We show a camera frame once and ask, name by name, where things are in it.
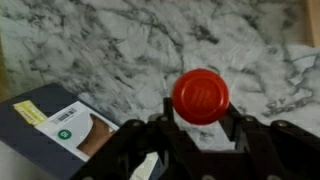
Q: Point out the dark flat package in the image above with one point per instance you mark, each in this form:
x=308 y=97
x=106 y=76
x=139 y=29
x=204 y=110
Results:
x=49 y=126

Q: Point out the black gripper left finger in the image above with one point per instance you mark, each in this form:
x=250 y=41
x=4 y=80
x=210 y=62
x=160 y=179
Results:
x=129 y=146

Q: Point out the small red lid container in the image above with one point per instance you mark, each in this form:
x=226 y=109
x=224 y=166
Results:
x=200 y=97

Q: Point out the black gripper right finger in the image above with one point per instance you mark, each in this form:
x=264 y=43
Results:
x=279 y=151

